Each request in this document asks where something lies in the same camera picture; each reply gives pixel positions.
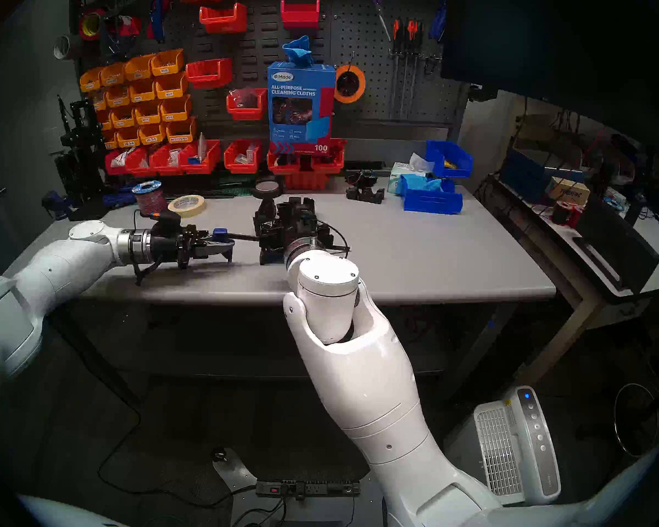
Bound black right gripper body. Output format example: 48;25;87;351
277;216;330;251

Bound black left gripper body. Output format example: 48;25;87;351
149;225;194;270

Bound blue bar clamp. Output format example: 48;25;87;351
213;228;352;266

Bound blue clamp on bench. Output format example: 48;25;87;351
102;183;142;208

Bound small black printed part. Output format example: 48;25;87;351
346;184;386;204

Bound black hanging clamp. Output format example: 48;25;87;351
98;2;126;65

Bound beige masking tape roll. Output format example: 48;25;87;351
167;194;205;218

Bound upturned red bin stack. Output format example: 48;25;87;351
283;172;331;192

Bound green cutting mat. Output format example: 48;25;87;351
214;173;260;198

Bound green tissue box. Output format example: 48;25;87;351
388;153;435;195

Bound blue bench vise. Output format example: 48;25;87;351
41;190;74;219

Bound blue cleaning cloths box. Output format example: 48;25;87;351
267;61;337;154

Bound black equipment stand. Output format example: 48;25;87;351
54;95;106;220

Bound blue cloth in bin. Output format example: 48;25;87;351
405;175;445;193

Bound blue storage bin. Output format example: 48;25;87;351
400;175;464;215
426;141;474;180

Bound orange tape reel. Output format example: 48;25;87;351
334;64;367;104

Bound blue cloth in box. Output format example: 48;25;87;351
282;35;314;67

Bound dark louvered bin panel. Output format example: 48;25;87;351
159;0;333;127

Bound grey perforated pegboard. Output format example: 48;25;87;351
329;0;468;127

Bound orange black screwdriver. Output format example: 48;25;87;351
415;21;425;93
405;19;418;117
391;18;404;119

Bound red white hanging item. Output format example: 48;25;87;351
113;14;142;38

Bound blue hanging hand tool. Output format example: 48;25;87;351
146;0;170;42

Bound dark blue equipment box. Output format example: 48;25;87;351
499;146;587;204

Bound red and yellow tape roll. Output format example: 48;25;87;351
78;8;106;42

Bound black power strip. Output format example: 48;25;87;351
255;478;362;498

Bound small cardboard box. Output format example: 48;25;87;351
544;176;591;204

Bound white air purifier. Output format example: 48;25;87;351
445;386;562;506

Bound black tilted screen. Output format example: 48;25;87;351
573;193;659;295

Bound large black monitor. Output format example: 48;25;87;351
439;0;659;154

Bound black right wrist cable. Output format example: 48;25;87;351
317;220;352;256

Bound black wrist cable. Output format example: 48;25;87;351
133;259;169;287
317;220;352;256

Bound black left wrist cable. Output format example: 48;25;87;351
133;259;169;287

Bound red wire spool blue cap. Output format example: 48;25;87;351
131;180;164;214

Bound white wall plate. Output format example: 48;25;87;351
41;126;65;155

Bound black floor cable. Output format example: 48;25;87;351
82;361;259;509

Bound grey duct tape roll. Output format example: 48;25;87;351
53;34;82;61

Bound purple handled scissors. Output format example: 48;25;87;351
361;0;392;41

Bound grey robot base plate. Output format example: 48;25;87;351
211;448;385;527

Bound black stool with ring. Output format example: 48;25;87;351
577;382;659;459

